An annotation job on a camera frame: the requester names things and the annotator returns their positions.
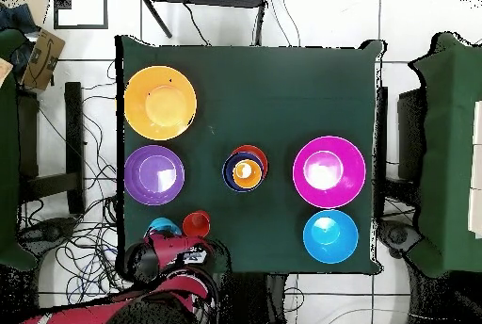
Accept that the dark green tablecloth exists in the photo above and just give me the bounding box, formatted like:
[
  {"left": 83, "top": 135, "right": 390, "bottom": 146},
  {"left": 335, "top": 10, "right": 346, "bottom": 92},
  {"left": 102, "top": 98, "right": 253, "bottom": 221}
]
[{"left": 114, "top": 34, "right": 385, "bottom": 276}]

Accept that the black square frame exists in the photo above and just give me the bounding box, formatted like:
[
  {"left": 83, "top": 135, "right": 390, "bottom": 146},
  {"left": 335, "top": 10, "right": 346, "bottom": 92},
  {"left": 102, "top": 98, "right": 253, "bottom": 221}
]
[{"left": 53, "top": 0, "right": 109, "bottom": 30}]

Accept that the large pink bowl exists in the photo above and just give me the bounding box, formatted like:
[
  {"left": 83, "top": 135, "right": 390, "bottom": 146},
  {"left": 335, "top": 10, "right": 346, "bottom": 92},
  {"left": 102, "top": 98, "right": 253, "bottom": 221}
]
[{"left": 292, "top": 135, "right": 367, "bottom": 210}]

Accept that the small red bowl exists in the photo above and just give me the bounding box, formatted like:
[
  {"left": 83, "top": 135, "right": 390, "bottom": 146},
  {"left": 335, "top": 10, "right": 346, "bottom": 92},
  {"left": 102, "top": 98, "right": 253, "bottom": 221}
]
[{"left": 230, "top": 144, "right": 269, "bottom": 182}]

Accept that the medium sky blue bowl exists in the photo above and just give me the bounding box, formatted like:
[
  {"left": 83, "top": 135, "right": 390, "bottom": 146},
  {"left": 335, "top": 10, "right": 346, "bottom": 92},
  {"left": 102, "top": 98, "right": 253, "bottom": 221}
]
[{"left": 302, "top": 209, "right": 360, "bottom": 265}]

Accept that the green covered side table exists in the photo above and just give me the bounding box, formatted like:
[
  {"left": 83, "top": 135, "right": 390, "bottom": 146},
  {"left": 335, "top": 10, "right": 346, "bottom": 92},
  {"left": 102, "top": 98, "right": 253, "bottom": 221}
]
[
  {"left": 0, "top": 28, "right": 39, "bottom": 272},
  {"left": 408, "top": 31, "right": 482, "bottom": 278}
]

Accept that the orange cup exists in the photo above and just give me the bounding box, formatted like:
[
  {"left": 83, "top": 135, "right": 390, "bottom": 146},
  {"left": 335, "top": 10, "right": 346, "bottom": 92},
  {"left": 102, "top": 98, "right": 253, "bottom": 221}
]
[{"left": 232, "top": 158, "right": 264, "bottom": 190}]

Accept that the purple bowl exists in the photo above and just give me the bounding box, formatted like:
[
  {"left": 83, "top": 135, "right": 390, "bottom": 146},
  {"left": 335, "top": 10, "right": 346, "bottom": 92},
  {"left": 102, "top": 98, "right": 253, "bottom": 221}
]
[{"left": 123, "top": 144, "right": 186, "bottom": 206}]

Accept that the black stand foot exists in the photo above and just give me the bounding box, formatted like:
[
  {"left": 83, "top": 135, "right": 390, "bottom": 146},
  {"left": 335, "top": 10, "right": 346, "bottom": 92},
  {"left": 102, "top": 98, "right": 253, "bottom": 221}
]
[
  {"left": 377, "top": 219, "right": 424, "bottom": 259},
  {"left": 18, "top": 217, "right": 78, "bottom": 255}
]

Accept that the black box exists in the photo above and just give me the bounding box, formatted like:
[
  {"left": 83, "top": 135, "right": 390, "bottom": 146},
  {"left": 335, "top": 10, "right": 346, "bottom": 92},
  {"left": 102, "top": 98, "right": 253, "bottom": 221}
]
[{"left": 396, "top": 88, "right": 427, "bottom": 182}]

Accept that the cardboard box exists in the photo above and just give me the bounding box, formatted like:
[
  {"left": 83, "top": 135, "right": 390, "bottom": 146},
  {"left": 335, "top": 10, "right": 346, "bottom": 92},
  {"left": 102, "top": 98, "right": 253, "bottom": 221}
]
[{"left": 21, "top": 28, "right": 66, "bottom": 91}]

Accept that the red cup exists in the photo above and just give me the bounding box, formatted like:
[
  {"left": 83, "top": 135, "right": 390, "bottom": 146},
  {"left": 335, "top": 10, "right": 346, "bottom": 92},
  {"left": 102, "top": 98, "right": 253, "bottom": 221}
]
[{"left": 182, "top": 209, "right": 212, "bottom": 238}]

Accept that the small dark blue bowl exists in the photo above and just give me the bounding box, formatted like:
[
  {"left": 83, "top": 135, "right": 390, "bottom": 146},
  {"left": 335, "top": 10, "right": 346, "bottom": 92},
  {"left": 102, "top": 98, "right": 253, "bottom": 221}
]
[{"left": 221, "top": 151, "right": 265, "bottom": 193}]

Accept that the blue cloth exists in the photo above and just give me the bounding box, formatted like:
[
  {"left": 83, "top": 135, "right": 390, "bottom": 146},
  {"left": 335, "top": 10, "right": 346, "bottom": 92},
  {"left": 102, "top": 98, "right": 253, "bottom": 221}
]
[{"left": 0, "top": 2, "right": 39, "bottom": 35}]

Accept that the small cyan bowl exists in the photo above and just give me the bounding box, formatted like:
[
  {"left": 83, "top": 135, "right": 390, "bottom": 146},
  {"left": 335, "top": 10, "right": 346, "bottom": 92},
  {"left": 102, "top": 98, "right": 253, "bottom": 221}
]
[{"left": 144, "top": 217, "right": 184, "bottom": 236}]

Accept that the tangle of cables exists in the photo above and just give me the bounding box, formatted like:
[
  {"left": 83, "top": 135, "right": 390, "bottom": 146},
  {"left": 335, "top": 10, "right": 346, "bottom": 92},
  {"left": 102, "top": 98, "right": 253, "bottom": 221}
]
[{"left": 16, "top": 59, "right": 133, "bottom": 306}]

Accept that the large yellow bowl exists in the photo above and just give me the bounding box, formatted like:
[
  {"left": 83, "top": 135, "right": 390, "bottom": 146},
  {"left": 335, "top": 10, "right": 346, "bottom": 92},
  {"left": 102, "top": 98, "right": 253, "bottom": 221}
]
[{"left": 123, "top": 65, "right": 198, "bottom": 141}]

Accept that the black floor stand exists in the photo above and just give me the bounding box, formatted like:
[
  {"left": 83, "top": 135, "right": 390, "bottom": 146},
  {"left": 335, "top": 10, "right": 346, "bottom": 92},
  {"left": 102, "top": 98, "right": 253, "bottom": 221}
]
[{"left": 18, "top": 81, "right": 87, "bottom": 215}]

